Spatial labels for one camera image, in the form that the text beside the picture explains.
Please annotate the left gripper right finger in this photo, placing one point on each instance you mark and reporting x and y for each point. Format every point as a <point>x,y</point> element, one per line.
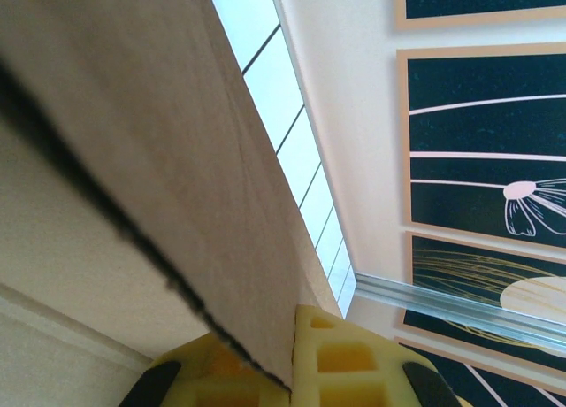
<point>345,371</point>

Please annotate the brown cardboard box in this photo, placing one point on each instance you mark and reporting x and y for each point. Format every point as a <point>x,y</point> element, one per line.
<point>155,115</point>

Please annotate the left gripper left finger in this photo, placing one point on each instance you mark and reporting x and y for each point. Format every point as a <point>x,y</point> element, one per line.
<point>194,380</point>

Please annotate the aluminium corner post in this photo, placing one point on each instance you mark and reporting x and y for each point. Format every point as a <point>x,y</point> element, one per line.
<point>464,305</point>

